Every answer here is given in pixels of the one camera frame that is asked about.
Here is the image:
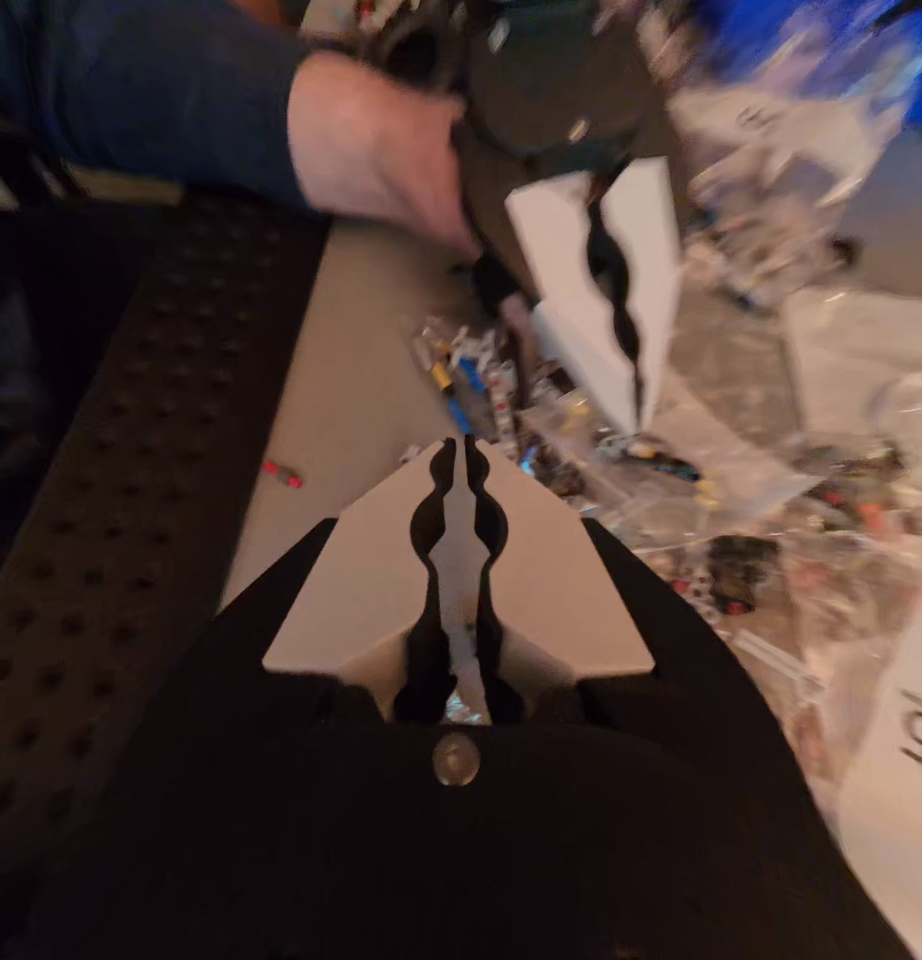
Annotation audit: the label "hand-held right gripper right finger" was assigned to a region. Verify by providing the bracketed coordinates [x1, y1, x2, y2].
[464, 435, 656, 723]

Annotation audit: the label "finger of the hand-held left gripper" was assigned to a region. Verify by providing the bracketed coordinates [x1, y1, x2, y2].
[597, 154, 686, 432]
[503, 172, 645, 436]

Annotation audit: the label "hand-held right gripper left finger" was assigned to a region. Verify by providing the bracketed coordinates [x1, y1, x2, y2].
[261, 437, 459, 723]

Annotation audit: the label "small clear bag mixed parts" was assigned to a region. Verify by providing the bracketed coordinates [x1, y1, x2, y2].
[410, 313, 732, 526]

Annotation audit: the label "person's left hand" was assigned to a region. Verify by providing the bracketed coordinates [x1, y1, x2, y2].
[287, 51, 486, 262]

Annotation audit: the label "sealed bags with dark parts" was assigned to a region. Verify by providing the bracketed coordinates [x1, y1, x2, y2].
[656, 517, 922, 676]

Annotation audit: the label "black perforated board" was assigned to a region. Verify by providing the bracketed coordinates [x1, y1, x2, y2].
[0, 191, 334, 864]

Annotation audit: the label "large clear bag white label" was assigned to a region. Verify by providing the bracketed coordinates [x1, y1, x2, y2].
[776, 600, 922, 960]

